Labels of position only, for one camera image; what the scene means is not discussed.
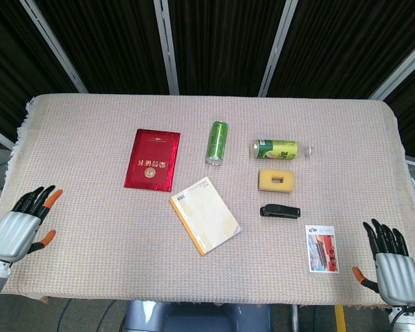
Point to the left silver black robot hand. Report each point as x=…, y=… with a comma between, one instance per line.
x=12, y=231

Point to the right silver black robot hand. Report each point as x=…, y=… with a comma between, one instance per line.
x=397, y=276

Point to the black clip device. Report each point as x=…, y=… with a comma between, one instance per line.
x=283, y=211

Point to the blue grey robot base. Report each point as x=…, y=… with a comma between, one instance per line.
x=193, y=318

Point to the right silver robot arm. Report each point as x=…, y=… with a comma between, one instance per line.
x=406, y=320

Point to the cream notebook orange spine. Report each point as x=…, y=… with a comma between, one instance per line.
x=204, y=214

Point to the beige woven tablecloth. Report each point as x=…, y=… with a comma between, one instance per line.
x=90, y=224

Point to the white bordered picture postcard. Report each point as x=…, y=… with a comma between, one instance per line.
x=321, y=249

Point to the red certificate folder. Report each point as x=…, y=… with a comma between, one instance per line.
x=152, y=148

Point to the yellow sponge block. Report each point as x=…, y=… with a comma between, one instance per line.
x=266, y=180

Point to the green yellow label plastic bottle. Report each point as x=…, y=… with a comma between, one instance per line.
x=280, y=149

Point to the green drink can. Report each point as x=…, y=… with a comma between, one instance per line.
x=217, y=141

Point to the grey aluminium partition post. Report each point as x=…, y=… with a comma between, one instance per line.
x=401, y=72
x=275, y=48
x=167, y=45
x=55, y=45

